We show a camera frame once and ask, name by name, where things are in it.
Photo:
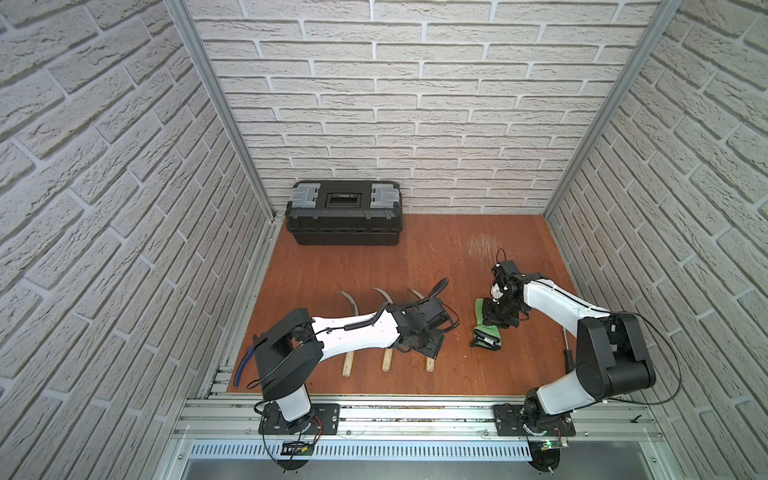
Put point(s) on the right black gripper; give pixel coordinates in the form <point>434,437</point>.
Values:
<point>490,319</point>

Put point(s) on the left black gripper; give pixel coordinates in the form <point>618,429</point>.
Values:
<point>430,344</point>

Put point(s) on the green rag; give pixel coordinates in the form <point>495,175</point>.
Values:
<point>485,336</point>

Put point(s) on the wooden handle sickle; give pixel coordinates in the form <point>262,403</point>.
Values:
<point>349,356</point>
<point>430,363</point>
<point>388,353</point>

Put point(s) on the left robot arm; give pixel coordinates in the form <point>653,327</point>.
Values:
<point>288,353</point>

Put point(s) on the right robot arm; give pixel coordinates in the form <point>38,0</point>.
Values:
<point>611,353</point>

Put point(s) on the black plastic toolbox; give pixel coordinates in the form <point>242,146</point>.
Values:
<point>345,212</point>

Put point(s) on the black handled screwdriver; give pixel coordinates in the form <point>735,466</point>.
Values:
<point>568,352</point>

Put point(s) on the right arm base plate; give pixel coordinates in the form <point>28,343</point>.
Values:
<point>516,420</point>

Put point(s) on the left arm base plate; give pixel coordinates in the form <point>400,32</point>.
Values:
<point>322,417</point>

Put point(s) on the blue handled pliers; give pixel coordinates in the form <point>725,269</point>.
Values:
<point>242,365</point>

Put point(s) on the aluminium front rail frame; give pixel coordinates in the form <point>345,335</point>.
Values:
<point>400,428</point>

